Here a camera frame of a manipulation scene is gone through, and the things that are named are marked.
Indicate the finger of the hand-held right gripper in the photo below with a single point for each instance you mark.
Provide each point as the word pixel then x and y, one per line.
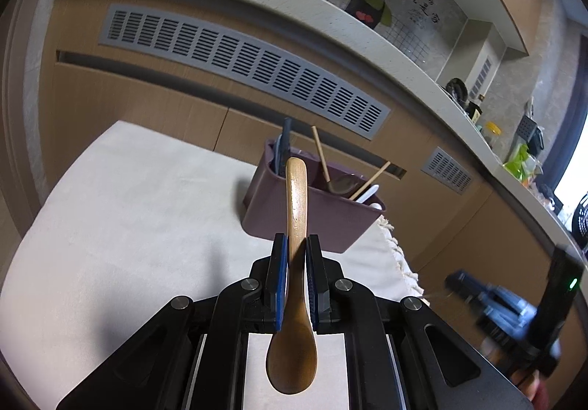
pixel 473 290

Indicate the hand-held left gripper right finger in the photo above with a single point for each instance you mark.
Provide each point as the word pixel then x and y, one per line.
pixel 312 281

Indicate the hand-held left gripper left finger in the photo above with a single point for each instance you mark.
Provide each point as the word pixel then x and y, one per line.
pixel 280 281

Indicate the purple utensil holder box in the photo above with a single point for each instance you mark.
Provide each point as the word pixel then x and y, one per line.
pixel 340 226

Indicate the wooden spoon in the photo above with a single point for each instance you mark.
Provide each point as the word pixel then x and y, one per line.
pixel 291 355

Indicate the round-bowl metal spoon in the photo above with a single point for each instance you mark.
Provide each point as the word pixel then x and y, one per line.
pixel 343 186

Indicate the white plastic spoon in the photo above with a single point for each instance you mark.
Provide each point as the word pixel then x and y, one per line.
pixel 367 194

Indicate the wooden chopstick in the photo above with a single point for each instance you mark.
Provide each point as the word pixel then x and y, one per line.
pixel 370 180
pixel 320 153

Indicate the blue utensil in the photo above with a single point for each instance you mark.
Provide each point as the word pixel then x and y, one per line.
pixel 287 139

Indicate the black basket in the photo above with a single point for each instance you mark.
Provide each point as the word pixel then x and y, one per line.
pixel 580 221

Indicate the small grey vent grille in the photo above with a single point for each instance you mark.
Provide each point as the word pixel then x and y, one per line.
pixel 448 171

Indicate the green vegetable bag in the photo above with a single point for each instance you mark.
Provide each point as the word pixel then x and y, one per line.
pixel 521 159

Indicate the window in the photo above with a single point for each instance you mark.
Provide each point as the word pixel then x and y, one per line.
pixel 572 176

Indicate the yellow-lid jar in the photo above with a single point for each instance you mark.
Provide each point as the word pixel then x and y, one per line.
pixel 492 128

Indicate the metal box grater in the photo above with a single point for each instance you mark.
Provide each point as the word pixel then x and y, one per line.
pixel 527 127

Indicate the white fringed tablecloth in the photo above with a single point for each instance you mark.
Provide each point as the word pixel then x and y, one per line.
pixel 115 217

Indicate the black round pan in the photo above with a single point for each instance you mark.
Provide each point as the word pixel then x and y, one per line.
pixel 456 90

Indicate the large grey vent grille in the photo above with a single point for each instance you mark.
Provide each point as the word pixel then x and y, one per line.
pixel 239 65

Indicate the wooden cabinet front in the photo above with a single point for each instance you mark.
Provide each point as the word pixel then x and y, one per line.
pixel 138 102

